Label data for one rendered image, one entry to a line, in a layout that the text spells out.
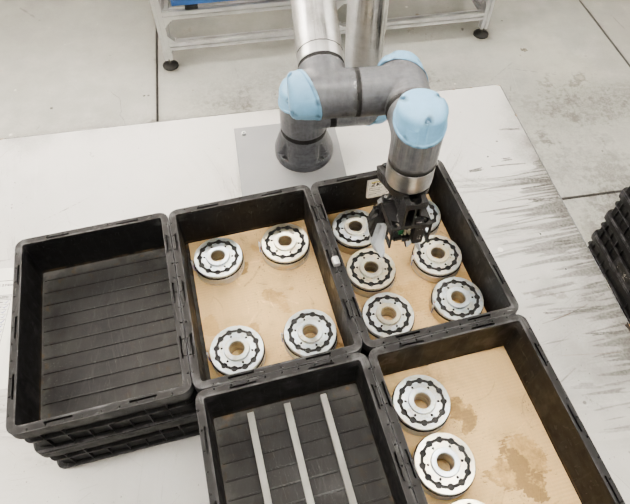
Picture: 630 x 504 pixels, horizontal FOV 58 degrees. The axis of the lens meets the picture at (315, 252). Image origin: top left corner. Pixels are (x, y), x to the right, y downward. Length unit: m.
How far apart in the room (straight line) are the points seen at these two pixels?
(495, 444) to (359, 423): 0.24
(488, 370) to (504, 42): 2.46
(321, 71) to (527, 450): 0.73
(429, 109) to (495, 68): 2.37
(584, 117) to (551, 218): 1.52
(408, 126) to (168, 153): 0.97
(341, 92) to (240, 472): 0.65
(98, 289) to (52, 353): 0.15
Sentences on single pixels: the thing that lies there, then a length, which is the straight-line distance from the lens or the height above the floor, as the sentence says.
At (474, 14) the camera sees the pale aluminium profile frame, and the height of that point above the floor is 0.14.
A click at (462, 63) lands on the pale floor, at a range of 3.17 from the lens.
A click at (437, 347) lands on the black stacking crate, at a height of 0.90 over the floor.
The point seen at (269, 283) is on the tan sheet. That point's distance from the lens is 1.18.
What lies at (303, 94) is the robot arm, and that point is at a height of 1.28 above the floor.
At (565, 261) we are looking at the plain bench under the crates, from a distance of 1.49.
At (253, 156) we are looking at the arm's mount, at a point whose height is 0.76.
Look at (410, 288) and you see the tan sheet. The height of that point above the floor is 0.83.
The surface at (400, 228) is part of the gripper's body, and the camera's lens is 0.94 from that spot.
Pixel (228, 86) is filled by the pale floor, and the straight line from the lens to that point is 2.96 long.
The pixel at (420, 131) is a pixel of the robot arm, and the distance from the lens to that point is 0.81.
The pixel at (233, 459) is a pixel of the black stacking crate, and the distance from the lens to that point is 1.05.
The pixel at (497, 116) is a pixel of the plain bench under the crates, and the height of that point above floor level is 0.70.
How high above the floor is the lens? 1.83
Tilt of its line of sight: 55 degrees down
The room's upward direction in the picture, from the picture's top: straight up
